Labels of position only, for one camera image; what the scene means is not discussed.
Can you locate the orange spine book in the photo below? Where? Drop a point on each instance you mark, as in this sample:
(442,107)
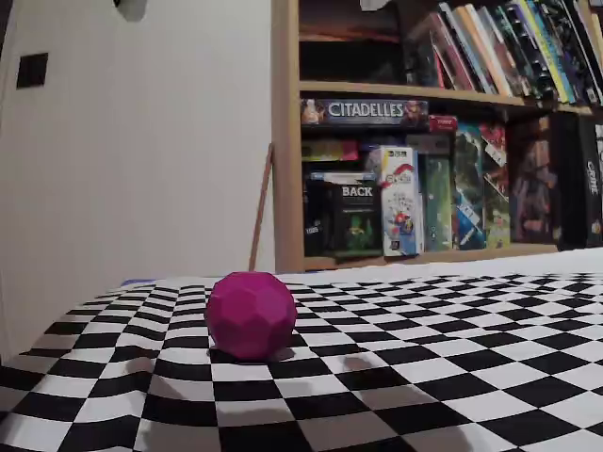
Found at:
(476,47)

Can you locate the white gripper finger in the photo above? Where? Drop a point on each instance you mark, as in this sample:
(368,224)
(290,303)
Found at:
(374,4)

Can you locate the brown purple game box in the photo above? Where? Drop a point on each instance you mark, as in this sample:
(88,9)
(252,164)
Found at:
(532,188)

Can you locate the black Back game box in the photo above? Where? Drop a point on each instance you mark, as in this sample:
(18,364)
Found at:
(355,212)

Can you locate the black Crime game box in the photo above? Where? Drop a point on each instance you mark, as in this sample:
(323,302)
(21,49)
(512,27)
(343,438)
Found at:
(577,188)

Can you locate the Citadelles game box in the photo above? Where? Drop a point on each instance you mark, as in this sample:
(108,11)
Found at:
(365,110)

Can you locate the blue jungle game box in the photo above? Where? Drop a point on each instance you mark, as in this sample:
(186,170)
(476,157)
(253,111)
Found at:
(468,188)

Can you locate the black wall plate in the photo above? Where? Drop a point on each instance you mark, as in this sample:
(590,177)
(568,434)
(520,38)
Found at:
(32,70)

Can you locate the wooden bookshelf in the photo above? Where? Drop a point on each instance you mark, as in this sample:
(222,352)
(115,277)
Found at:
(285,141)

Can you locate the thin wooden stick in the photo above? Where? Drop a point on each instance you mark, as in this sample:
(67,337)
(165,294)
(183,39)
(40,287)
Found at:
(260,207)

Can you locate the white checkerboard paper mat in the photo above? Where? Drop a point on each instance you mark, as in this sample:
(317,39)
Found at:
(424,353)

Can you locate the pink faceted ball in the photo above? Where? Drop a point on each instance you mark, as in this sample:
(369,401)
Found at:
(252,315)

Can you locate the small red box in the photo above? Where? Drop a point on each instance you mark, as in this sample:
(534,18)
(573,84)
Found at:
(443,123)

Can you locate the yellow and red flat box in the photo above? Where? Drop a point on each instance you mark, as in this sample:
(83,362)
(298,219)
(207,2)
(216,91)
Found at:
(330,150)

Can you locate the red and green game box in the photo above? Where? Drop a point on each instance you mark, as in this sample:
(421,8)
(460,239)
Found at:
(497,212)

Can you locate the yellow spine book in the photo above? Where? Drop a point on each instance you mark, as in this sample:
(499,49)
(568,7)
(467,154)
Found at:
(549,52)

